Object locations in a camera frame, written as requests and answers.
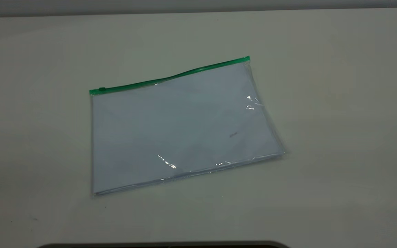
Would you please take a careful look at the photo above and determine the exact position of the dark rounded base edge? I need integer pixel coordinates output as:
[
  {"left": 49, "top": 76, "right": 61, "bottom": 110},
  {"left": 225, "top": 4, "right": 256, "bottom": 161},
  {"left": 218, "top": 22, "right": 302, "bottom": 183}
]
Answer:
[{"left": 37, "top": 240, "right": 290, "bottom": 248}]

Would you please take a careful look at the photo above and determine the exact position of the clear zip bag green strip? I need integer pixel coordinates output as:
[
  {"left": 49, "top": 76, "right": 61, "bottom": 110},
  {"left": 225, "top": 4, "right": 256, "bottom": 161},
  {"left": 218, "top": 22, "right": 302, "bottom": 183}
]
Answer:
[{"left": 88, "top": 55, "right": 286, "bottom": 197}]

